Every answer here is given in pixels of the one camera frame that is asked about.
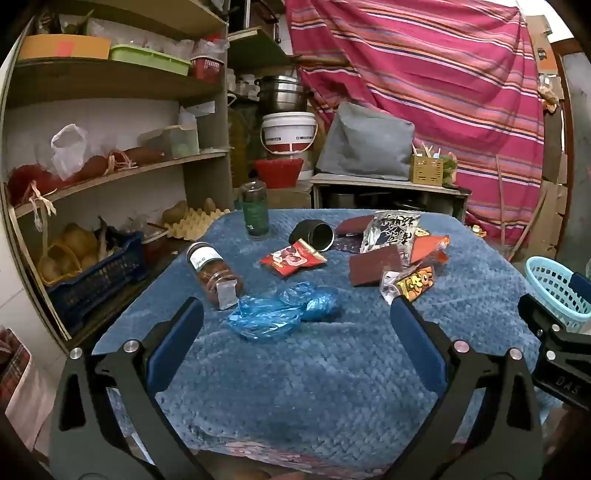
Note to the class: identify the dark blue plastic crate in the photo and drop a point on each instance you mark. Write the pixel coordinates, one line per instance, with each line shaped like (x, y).
(101, 281)

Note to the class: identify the wooden shelf unit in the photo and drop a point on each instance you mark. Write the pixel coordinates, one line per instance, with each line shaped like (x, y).
(111, 87)

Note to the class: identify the cardboard sheets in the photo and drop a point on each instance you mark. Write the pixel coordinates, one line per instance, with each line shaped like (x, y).
(554, 203)

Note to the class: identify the red plastic basin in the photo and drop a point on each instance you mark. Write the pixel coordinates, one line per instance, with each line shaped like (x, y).
(277, 173)

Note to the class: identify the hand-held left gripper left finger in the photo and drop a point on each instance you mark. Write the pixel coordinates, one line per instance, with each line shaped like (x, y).
(178, 339)

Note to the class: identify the yellow cartoon snack packet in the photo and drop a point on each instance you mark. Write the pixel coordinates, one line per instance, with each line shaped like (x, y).
(411, 284)

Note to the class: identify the paper egg carton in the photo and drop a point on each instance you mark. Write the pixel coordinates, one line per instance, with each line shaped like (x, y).
(198, 224)

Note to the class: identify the white plastic bag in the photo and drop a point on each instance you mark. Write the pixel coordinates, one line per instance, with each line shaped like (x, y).
(69, 152)

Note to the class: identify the blue plastic bag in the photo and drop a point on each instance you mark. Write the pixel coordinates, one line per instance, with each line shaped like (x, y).
(277, 311)

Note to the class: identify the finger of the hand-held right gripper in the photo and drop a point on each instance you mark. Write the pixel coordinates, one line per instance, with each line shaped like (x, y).
(542, 318)
(581, 287)

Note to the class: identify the light blue plastic basket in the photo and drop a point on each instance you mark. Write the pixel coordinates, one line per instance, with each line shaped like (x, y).
(551, 288)

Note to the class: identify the plaid cloth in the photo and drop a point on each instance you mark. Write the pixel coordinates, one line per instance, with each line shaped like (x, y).
(14, 364)

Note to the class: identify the silver black-printed snack packet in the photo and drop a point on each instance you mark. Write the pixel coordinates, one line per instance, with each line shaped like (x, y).
(390, 230)

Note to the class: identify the green glass bottle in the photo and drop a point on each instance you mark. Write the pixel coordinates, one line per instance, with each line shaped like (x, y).
(255, 210)

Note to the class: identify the red snack packet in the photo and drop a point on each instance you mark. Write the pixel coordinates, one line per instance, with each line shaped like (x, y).
(293, 258)

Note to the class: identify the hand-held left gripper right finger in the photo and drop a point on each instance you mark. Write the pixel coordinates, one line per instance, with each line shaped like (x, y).
(418, 344)

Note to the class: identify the glass jar with brown contents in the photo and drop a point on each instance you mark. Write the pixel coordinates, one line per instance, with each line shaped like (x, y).
(210, 272)

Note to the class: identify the small red basket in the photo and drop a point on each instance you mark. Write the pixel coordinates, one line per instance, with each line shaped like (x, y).
(205, 69)

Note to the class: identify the steel cooking pot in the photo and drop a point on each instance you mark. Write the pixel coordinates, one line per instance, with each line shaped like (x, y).
(281, 94)

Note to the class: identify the green plastic tray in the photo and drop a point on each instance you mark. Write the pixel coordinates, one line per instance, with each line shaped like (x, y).
(150, 57)

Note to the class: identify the white plastic bucket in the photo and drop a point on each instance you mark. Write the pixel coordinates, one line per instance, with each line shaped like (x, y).
(288, 131)

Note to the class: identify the grey bag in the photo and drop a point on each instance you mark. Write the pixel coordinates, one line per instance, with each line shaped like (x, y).
(364, 141)

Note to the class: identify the orange plastic packet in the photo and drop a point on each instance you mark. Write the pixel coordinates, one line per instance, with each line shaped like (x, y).
(427, 247)

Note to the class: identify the black metal cup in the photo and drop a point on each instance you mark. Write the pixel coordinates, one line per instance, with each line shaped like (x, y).
(314, 234)

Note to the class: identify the blue fleece blanket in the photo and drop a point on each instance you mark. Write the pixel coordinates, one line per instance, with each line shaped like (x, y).
(295, 383)

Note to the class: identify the yellow flat box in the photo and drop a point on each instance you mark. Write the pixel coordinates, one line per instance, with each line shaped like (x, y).
(64, 46)

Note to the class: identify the clear plastic container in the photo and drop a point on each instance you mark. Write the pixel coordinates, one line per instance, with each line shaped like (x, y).
(171, 141)

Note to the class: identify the purple foil packet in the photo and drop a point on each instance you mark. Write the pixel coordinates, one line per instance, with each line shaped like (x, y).
(348, 243)

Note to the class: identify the pink striped cloth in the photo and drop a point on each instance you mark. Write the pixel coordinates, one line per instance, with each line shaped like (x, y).
(415, 69)

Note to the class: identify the yellow chopstick holder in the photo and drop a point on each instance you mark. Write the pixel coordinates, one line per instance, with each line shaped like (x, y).
(425, 170)

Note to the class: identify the low wooden side table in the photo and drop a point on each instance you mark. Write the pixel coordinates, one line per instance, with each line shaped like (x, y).
(392, 182)

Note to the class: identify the green leafy vegetables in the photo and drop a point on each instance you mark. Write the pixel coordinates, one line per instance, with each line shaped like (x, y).
(449, 168)

